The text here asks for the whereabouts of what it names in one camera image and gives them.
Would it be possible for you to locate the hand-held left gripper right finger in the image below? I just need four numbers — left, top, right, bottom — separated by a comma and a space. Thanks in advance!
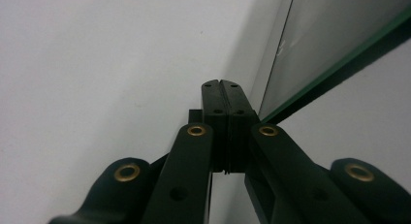
220, 79, 262, 174

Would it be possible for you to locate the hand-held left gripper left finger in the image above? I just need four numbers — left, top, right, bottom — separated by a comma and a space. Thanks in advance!
188, 79, 231, 174

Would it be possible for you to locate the glass photo frame black back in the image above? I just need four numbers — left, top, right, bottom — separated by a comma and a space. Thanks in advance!
249, 0, 411, 125

